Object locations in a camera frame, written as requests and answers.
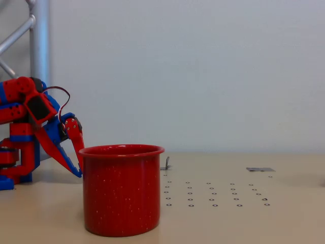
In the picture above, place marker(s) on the silver metal tube frame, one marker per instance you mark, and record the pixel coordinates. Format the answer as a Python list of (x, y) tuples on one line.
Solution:
[(40, 38)]

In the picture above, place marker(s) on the small grey metal plate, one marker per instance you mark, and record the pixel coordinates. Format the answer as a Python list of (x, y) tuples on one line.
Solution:
[(260, 169)]

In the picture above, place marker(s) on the small grey metal clip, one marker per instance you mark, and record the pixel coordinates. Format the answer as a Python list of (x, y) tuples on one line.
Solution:
[(167, 162)]

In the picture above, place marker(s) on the red speckled enamel mug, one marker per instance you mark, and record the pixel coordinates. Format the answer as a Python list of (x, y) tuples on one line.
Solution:
[(122, 193)]

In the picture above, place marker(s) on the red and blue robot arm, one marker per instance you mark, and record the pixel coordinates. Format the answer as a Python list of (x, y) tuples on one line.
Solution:
[(15, 111)]

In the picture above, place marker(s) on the red and blue gripper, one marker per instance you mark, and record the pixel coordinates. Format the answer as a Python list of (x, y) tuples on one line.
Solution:
[(56, 129)]

